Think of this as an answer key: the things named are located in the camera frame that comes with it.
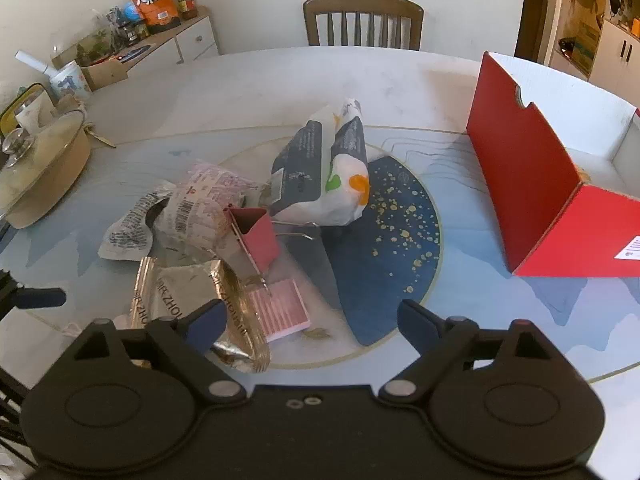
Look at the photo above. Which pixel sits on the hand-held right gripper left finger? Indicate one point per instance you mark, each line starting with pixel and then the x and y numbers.
pixel 207 324

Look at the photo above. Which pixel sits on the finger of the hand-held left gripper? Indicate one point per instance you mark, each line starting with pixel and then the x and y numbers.
pixel 37 298

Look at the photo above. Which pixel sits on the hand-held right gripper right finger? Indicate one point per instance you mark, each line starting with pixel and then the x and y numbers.
pixel 417 324

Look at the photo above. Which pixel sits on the gold foil wrapper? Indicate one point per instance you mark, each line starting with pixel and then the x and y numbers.
pixel 170 290

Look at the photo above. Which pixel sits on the pink binder clip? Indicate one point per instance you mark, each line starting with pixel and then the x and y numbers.
pixel 257 240

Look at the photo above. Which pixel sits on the silver printed wrapper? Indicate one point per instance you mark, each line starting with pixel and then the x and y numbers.
pixel 125 230

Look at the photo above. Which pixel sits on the white grey snack bag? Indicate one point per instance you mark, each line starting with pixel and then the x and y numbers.
pixel 320 175

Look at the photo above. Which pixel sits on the red cardboard box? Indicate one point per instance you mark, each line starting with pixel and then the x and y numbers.
pixel 530 170

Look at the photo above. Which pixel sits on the round patterned desktop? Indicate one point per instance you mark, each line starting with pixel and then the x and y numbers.
pixel 250 90

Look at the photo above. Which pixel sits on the pink card pack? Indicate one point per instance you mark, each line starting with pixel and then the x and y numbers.
pixel 280 310

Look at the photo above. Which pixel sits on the pink snack wrapper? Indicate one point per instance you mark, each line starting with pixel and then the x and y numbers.
pixel 200 205

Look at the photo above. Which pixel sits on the glass pot lid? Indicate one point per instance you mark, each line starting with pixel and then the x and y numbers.
pixel 35 160

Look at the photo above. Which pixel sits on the small gold metal item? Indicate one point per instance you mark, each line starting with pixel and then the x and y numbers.
pixel 100 136

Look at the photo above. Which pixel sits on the yellow black container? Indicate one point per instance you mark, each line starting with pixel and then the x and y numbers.
pixel 12 107

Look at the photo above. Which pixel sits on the white blue mug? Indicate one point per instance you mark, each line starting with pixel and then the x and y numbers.
pixel 70 82

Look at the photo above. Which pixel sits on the open cardboard box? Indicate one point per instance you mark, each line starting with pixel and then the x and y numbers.
pixel 102 72

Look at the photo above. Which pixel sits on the white tube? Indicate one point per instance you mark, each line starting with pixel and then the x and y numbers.
pixel 32 62

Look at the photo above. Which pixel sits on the white sideboard cabinet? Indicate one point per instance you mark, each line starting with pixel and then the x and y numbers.
pixel 192 40

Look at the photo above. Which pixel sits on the wooden chair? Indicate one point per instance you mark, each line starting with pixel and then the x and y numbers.
pixel 362 20

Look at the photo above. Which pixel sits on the orange snack bag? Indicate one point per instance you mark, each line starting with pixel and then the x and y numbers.
pixel 156 2

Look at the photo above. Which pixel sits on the jar with red lid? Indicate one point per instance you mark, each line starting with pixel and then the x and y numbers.
pixel 187 5

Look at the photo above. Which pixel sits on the white tall cabinet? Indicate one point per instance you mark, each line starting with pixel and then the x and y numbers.
pixel 617 60

